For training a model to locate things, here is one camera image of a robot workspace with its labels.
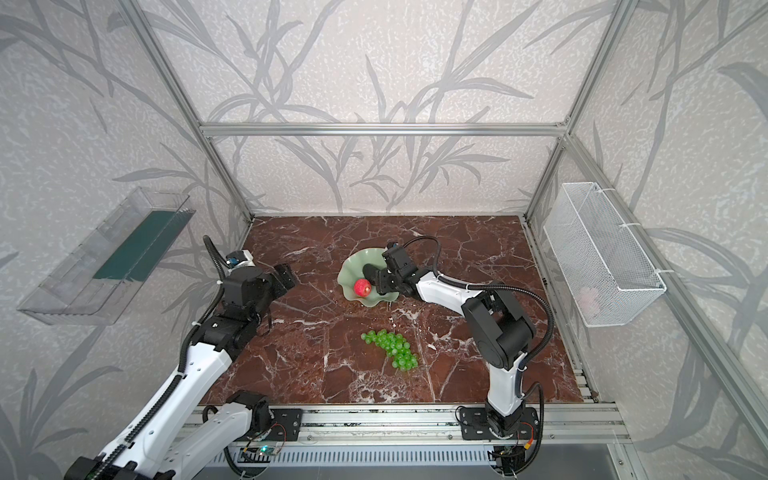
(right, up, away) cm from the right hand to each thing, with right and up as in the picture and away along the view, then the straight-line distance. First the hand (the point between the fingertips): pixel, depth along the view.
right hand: (383, 270), depth 95 cm
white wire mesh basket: (+49, +2, -35) cm, 60 cm away
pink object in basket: (+51, -4, -24) cm, 57 cm away
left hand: (-26, +4, -16) cm, 31 cm away
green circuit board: (-26, -41, -24) cm, 54 cm away
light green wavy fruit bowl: (-11, -1, +6) cm, 13 cm away
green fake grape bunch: (+4, -20, -14) cm, 24 cm away
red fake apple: (-7, -5, -1) cm, 9 cm away
